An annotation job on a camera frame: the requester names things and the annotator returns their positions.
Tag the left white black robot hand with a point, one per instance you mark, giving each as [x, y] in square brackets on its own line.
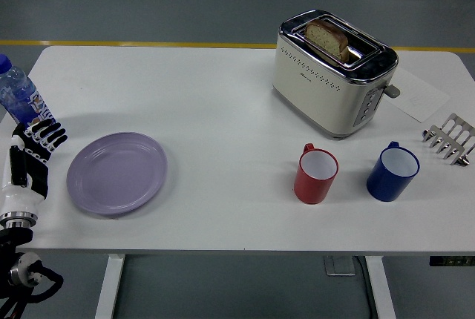
[22, 170]

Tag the purple round plate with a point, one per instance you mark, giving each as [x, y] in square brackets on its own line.
[117, 173]

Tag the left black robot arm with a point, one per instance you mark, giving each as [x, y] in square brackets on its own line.
[20, 267]

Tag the clear blue-capped water bottle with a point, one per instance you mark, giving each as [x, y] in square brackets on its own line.
[20, 98]

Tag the white table leg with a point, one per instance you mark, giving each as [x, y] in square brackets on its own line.
[380, 287]
[109, 285]

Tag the red enamel mug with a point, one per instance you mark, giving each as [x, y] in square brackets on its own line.
[313, 176]

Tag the cream chrome toaster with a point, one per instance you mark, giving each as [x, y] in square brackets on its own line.
[326, 89]

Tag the brown bread slice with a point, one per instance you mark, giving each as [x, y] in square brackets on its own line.
[326, 39]

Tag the blue enamel mug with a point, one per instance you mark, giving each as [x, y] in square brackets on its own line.
[391, 172]

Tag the white paper sheet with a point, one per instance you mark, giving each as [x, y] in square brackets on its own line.
[419, 96]

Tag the silver metal toast rack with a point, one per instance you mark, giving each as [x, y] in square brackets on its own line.
[451, 137]

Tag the black table control panel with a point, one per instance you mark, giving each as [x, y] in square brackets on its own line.
[452, 260]

